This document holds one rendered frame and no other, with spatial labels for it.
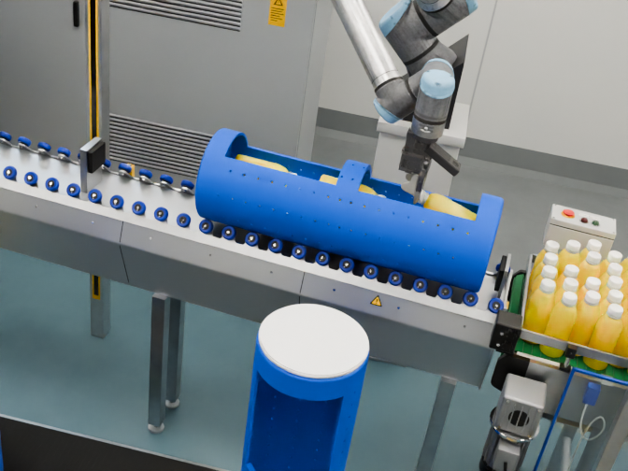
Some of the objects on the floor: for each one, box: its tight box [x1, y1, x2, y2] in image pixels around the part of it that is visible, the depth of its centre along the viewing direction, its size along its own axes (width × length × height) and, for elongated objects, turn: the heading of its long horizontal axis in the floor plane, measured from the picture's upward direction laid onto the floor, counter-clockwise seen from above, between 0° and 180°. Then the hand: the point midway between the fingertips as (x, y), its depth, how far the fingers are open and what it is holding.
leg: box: [165, 297, 186, 408], centre depth 317 cm, size 6×6×63 cm
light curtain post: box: [85, 0, 110, 338], centre depth 317 cm, size 6×6×170 cm
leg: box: [148, 293, 170, 434], centre depth 305 cm, size 6×6×63 cm
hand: (419, 196), depth 249 cm, fingers closed on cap, 4 cm apart
